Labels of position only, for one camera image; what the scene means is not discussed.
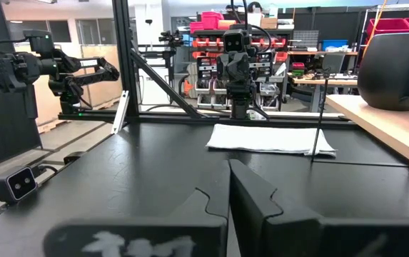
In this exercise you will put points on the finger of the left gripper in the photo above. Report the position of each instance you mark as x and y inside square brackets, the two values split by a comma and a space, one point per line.
[233, 71]
[242, 71]

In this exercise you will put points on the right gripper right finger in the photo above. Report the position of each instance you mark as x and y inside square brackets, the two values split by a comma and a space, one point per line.
[297, 239]

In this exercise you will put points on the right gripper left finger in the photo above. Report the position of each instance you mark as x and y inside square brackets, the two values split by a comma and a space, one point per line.
[161, 235]

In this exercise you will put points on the black mug with blue inside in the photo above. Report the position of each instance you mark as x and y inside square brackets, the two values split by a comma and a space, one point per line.
[386, 71]

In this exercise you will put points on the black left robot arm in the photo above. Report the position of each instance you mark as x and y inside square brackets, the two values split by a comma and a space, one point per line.
[241, 100]

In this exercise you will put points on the black background robot arm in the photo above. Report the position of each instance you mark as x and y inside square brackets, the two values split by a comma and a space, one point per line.
[61, 68]
[170, 37]

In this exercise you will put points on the pink storage box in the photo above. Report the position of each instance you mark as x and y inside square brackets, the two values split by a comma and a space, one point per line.
[211, 20]

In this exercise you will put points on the brown cardboard box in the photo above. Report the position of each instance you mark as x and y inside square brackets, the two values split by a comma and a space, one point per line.
[269, 23]

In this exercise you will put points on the grey folded cloth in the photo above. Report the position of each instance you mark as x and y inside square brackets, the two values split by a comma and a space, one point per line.
[268, 139]

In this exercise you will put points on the grey office chair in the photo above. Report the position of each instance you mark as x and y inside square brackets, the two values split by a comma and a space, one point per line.
[332, 62]

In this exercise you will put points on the wooden work desk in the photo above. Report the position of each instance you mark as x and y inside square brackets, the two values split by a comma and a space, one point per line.
[332, 81]

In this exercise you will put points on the blue storage bin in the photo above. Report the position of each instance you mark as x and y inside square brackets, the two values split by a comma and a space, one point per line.
[334, 44]

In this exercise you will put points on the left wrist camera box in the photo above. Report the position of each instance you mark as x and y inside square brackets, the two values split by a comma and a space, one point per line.
[233, 42]

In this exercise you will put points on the black aluminium table frame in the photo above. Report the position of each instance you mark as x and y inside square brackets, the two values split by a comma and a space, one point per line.
[123, 53]

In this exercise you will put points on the wooden shelf with black frame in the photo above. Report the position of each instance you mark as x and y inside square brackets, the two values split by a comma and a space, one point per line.
[379, 125]

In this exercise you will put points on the black table-level camera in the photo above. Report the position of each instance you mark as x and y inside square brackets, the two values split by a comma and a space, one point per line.
[18, 183]

